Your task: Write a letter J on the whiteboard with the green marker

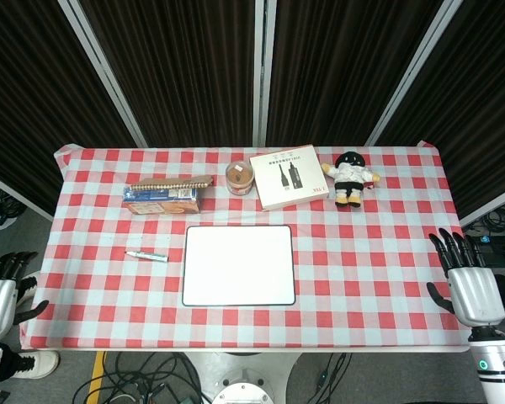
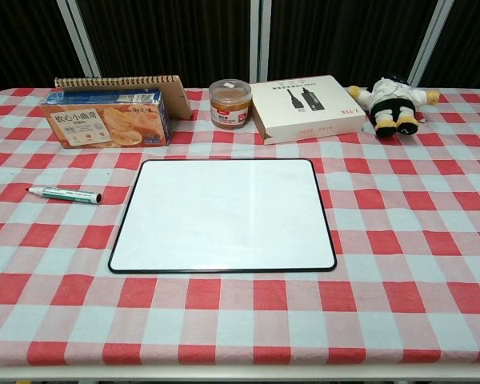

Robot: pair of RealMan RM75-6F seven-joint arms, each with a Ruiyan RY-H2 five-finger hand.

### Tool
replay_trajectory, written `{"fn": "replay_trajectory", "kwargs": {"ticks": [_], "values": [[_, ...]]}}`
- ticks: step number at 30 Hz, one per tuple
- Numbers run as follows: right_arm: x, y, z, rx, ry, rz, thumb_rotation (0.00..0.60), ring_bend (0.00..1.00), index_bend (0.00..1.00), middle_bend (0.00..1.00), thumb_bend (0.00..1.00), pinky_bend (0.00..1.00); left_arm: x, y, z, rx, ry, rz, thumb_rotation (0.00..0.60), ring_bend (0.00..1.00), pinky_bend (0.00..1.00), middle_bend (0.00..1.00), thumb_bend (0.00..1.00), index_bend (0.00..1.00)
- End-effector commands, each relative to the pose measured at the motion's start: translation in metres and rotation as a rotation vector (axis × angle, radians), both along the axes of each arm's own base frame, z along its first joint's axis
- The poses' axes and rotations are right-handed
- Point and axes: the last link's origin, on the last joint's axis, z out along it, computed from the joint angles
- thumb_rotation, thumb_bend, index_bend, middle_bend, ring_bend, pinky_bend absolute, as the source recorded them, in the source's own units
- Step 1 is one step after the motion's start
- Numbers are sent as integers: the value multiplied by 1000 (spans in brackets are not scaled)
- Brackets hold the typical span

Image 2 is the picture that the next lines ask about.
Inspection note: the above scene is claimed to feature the white writing board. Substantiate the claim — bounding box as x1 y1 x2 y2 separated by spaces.
107 158 338 274

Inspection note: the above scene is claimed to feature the small glass jar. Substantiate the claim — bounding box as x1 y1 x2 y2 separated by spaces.
207 78 252 130

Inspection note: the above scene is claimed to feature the white adapter product box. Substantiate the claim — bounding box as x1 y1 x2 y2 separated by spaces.
249 74 362 146

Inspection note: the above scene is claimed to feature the brown spiral notebook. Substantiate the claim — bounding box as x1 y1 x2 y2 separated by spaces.
54 74 194 121

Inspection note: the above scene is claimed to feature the red white checkered tablecloth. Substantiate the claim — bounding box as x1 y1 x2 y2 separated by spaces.
0 86 480 369

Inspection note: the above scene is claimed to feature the orange blue cookie box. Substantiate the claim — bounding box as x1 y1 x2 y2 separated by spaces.
39 88 174 150

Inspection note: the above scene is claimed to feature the dark fabric partition panel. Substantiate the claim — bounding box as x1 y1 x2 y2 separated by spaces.
68 0 262 88
0 0 96 98
258 0 446 88
408 0 480 90

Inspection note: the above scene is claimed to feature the plush doll in white shirt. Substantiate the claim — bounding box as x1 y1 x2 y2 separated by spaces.
346 71 442 140

